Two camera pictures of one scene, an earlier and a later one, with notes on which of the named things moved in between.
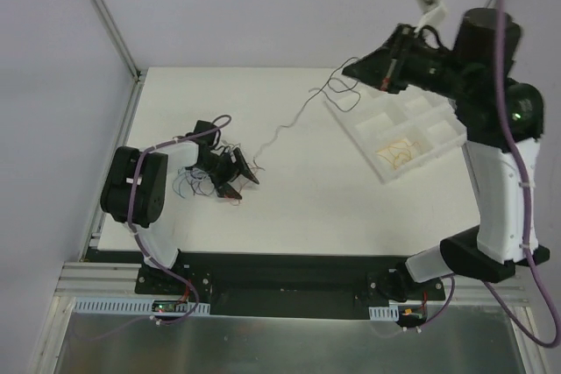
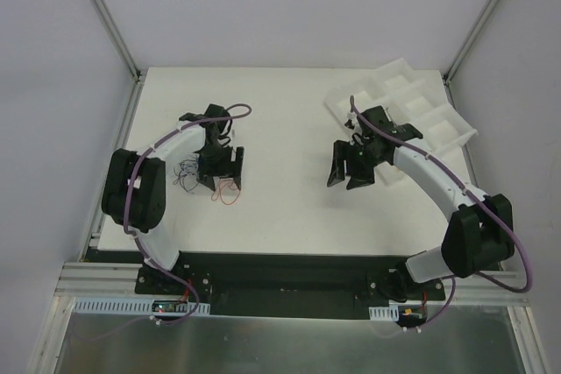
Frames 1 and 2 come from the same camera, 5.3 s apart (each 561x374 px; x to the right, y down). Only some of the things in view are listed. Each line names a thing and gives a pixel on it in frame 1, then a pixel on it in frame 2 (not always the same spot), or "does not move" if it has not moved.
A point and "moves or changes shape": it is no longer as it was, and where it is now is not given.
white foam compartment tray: (393, 131) does not move
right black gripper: (398, 57) to (355, 163)
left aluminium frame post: (106, 17) does not move
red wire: (244, 186) moves or changes shape
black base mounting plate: (282, 285) does not move
